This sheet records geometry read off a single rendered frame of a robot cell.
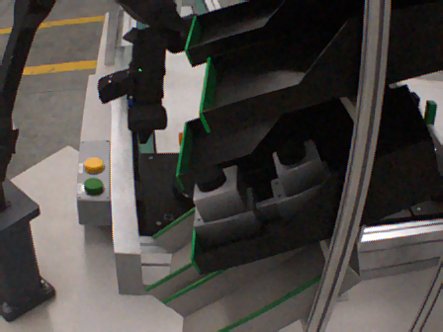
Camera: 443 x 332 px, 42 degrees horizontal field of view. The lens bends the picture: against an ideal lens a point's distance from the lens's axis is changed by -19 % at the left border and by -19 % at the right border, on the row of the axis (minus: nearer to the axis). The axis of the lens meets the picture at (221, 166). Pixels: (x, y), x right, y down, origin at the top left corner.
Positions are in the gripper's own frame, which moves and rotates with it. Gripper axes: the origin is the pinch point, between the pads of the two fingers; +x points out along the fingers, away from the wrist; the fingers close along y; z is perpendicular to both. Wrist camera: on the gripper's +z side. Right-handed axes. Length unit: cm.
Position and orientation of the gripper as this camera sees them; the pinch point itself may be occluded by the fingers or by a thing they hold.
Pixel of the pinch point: (143, 124)
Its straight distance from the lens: 114.4
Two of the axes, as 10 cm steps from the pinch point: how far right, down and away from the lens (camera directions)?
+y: 1.4, 5.3, -8.3
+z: -9.9, 0.1, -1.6
